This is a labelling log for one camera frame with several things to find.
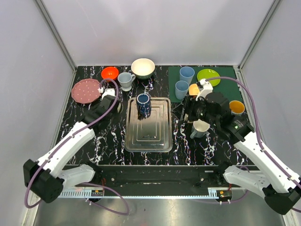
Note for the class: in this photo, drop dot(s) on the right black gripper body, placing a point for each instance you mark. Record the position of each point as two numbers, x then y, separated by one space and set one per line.
198 110

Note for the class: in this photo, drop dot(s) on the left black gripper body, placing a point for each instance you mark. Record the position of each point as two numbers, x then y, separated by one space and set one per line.
115 105

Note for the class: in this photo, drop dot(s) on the grey blue mug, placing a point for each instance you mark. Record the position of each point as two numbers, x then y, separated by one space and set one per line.
199 129

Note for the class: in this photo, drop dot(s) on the dark blue mug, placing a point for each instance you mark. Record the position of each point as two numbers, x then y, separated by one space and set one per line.
143 104

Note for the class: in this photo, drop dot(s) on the blue butterfly mug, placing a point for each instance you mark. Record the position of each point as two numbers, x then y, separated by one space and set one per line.
237 107

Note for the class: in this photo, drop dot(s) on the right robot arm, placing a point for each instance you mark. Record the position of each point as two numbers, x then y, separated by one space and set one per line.
279 186

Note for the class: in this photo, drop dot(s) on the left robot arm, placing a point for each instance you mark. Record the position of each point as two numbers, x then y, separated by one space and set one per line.
47 177

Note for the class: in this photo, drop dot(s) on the yellow square plate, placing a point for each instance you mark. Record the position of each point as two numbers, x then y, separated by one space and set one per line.
194 90

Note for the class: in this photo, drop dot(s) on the blue plastic tumbler front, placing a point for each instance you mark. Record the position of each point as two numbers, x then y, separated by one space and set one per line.
181 89

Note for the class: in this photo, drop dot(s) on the blue plastic tumbler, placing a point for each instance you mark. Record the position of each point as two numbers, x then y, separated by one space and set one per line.
186 74
181 89

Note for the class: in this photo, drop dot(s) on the pink dotted plate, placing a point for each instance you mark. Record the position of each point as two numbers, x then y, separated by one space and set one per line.
86 91

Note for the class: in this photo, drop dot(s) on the light blue footed cup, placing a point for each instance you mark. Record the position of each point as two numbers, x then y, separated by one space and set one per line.
125 79

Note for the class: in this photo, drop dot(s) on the orange red bowl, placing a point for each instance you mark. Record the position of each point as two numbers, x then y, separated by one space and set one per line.
110 73

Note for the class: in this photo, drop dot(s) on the blue plastic tumbler rear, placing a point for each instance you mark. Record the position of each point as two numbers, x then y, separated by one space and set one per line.
186 74

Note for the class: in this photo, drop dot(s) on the lime green plate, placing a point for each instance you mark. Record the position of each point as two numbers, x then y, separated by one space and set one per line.
207 74

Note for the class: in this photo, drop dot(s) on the dark green mat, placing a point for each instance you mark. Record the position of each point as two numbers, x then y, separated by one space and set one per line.
228 88

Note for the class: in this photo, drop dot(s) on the silver metal tray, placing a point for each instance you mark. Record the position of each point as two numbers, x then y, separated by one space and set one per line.
152 134

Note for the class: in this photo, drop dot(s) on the large white bowl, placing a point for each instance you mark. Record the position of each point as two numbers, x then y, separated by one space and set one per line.
143 68

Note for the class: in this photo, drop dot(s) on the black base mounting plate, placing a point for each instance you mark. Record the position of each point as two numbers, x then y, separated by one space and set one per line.
160 181

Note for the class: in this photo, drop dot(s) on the right aluminium frame post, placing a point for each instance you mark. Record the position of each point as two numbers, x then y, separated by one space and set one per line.
270 13

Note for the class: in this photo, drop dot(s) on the aluminium frame post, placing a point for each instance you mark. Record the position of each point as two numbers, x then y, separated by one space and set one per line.
52 27
270 13

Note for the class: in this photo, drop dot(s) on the grey slotted cable duct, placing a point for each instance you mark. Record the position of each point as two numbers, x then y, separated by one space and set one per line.
98 194

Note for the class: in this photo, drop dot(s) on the left aluminium frame post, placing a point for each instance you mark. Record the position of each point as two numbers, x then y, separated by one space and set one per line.
52 27

